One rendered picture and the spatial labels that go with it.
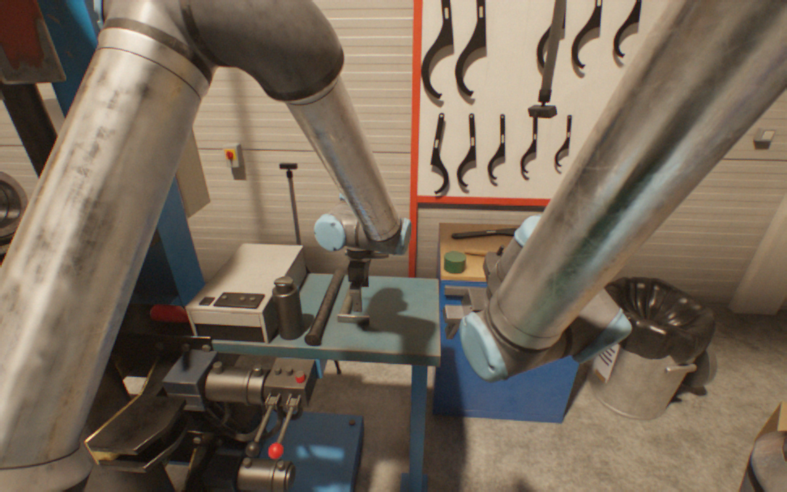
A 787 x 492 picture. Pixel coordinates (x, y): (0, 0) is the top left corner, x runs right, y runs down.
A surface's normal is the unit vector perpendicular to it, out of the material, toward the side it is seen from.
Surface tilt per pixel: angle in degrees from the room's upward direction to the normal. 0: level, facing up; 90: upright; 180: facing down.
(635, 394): 93
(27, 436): 76
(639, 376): 93
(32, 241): 49
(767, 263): 90
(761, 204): 90
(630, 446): 0
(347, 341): 0
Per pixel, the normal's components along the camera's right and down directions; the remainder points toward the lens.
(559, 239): -0.84, 0.32
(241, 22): 0.14, 0.50
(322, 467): 0.00, -0.88
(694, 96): -0.55, 0.57
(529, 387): -0.09, 0.47
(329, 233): -0.41, 0.44
